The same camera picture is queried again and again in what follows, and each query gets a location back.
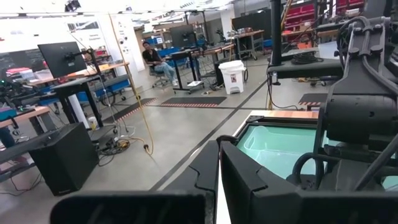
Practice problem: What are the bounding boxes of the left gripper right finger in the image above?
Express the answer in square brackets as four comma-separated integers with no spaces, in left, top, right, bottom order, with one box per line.
[219,141,398,224]

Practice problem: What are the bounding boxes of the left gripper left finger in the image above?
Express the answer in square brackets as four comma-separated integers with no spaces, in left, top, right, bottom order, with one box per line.
[49,139,221,224]

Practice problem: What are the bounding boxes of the black monitor on arm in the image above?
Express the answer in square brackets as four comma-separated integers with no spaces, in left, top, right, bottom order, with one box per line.
[37,41,88,79]

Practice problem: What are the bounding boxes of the clear plastic bin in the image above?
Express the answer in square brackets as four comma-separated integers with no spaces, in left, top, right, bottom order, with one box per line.
[236,124,398,191]

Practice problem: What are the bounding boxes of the black striped floor mat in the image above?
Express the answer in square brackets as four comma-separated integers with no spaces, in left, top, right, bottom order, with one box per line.
[102,96,158,124]
[160,95,228,109]
[297,92,329,107]

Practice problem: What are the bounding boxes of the black floor box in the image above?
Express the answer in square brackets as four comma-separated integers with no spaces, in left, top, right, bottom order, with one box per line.
[28,121,100,197]

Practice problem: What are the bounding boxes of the gray equipment cart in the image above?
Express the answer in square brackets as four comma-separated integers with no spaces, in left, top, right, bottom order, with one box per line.
[266,57,345,80]

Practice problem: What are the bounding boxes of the white trash bin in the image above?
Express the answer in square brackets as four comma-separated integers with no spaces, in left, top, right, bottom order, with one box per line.
[218,60,247,95]

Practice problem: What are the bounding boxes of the office chair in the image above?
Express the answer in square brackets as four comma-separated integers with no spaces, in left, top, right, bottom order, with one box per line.
[148,67,170,88]

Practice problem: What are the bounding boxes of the wooden top standing desk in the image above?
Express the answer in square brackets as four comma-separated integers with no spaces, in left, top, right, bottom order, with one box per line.
[27,61,131,128]

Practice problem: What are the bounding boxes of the person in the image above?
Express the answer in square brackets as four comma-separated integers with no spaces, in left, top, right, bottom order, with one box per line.
[141,40,180,88]

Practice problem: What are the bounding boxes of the wooden top work desk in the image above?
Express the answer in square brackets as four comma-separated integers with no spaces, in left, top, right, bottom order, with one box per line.
[0,105,58,147]

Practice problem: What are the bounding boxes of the white column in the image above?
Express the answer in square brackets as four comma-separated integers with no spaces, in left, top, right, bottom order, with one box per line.
[105,14,147,74]

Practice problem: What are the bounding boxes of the black pole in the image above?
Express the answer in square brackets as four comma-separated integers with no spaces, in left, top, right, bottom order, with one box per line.
[269,0,283,68]

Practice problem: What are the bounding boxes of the red storage bin rack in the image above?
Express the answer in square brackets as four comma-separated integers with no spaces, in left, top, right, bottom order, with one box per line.
[281,0,368,32]

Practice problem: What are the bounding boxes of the black desk monitor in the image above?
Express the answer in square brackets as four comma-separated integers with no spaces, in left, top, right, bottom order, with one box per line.
[169,24,197,49]

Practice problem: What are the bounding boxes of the black panel board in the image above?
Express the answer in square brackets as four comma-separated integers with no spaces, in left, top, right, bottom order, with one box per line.
[231,9,272,41]

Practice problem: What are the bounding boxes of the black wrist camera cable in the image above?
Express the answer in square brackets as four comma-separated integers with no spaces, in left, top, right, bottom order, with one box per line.
[285,151,326,187]

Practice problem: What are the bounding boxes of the black floor cables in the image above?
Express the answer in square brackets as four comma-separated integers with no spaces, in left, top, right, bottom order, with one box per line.
[93,136,131,167]

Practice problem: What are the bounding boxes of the yellow hanging cable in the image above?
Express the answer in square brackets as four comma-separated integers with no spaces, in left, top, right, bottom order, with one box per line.
[107,12,155,156]

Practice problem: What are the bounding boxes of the coiled black cable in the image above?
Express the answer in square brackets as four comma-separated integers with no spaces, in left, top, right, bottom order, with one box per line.
[290,51,321,65]

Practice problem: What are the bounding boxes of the black frame work desk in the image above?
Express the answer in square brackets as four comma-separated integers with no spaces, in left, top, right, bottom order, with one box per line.
[161,43,236,94]
[228,29,265,62]

